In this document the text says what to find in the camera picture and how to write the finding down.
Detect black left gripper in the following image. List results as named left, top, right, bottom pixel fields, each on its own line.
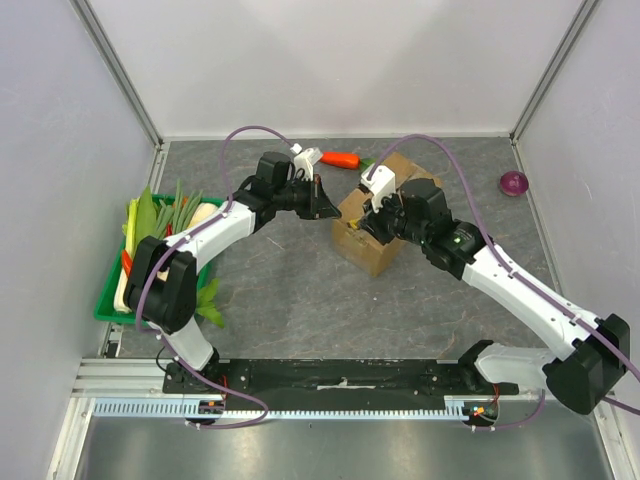
left=273, top=175, right=340, bottom=221

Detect brown cardboard express box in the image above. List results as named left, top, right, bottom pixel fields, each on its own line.
left=331, top=153, right=443, bottom=277

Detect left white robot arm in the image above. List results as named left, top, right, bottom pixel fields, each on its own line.
left=124, top=148, right=341, bottom=393

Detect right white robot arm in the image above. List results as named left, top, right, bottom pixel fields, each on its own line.
left=357, top=167, right=630, bottom=415

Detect orange toy carrot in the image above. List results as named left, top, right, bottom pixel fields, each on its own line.
left=320, top=152, right=360, bottom=170

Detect green carrot leaves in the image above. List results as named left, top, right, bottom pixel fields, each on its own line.
left=359, top=158, right=376, bottom=170

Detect purple red onion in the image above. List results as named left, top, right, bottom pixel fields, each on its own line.
left=499, top=171, right=529, bottom=197

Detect green beans bunch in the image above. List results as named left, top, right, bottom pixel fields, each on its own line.
left=152, top=180, right=203, bottom=239

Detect green leaf beside tray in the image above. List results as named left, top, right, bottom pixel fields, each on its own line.
left=195, top=278, right=225, bottom=328

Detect green leafy vegetable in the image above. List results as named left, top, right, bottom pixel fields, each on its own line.
left=123, top=186, right=156, bottom=261

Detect red chili pepper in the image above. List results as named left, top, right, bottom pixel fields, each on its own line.
left=121, top=249, right=133, bottom=276

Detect green vegetable tray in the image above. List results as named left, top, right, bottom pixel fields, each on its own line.
left=94, top=194, right=212, bottom=324

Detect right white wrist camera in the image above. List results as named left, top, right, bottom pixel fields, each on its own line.
left=360, top=165, right=396, bottom=213

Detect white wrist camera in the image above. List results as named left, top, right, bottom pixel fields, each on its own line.
left=290, top=143, right=323, bottom=180
left=360, top=165, right=396, bottom=213

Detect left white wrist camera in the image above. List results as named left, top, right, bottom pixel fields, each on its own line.
left=290, top=143, right=323, bottom=180

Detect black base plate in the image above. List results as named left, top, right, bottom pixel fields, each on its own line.
left=162, top=358, right=520, bottom=401

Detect grey slotted cable duct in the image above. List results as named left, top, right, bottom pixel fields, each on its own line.
left=93, top=397, right=494, bottom=419

